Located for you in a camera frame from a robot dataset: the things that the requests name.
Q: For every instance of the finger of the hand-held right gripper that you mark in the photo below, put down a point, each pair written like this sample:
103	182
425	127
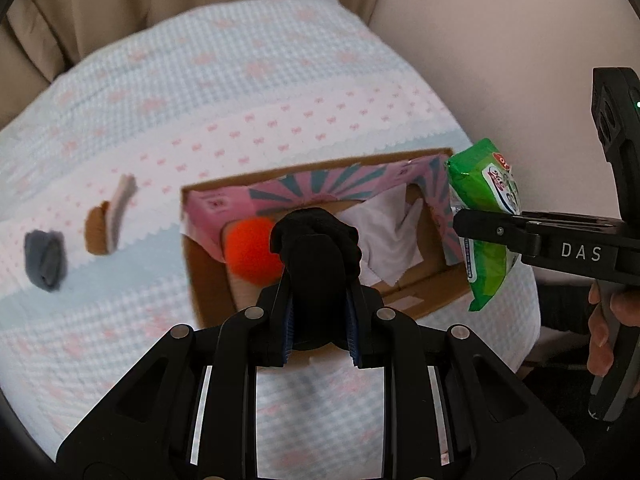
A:
495	232

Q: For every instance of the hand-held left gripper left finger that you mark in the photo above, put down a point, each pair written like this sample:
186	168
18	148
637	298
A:
286	322

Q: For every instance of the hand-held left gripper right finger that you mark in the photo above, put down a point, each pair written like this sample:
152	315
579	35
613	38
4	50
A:
352	325

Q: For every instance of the green wet wipes packet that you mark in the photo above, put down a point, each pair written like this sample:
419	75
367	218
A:
470	180

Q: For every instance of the black sock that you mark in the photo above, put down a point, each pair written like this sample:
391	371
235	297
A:
315	260

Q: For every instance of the orange pompom ball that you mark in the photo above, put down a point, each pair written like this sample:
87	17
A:
250	250

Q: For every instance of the patterned cardboard box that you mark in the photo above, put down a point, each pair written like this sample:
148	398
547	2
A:
210	290

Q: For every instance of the white cloth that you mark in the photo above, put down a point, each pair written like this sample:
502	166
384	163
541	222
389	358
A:
385	240

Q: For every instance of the person's right hand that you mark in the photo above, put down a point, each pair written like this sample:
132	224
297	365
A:
602	340

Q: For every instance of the grey sock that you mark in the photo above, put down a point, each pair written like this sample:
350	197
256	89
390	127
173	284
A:
45	260

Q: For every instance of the beige curtain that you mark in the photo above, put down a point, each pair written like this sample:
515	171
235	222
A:
100	0

